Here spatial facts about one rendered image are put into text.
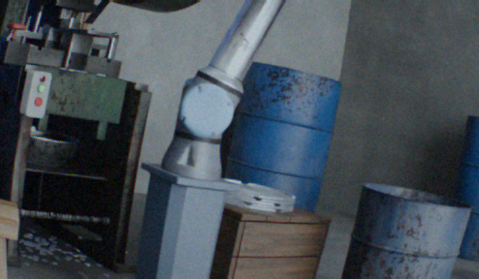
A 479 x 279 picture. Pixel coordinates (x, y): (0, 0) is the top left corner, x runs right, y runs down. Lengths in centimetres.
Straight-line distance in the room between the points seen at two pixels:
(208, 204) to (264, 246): 38
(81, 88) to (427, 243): 118
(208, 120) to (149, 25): 261
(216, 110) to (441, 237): 83
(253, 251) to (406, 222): 46
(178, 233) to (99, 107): 69
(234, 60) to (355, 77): 392
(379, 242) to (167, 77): 252
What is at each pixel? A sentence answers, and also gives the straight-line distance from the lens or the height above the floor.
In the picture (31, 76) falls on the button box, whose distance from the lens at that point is 205.
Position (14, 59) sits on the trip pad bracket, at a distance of 209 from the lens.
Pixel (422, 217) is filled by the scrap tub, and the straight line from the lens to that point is 207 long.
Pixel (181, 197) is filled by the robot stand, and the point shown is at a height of 40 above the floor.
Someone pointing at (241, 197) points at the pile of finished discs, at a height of 38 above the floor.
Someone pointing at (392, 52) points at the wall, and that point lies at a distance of 541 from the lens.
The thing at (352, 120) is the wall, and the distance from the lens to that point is 553.
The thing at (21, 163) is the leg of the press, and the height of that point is 34.
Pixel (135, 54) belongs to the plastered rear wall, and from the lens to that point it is 418.
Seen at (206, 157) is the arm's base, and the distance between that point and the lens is 180.
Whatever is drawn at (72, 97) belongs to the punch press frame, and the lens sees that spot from 226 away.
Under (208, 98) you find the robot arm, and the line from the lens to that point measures 165.
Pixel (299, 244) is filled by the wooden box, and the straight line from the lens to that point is 225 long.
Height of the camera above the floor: 65
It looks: 3 degrees down
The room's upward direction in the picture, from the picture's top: 12 degrees clockwise
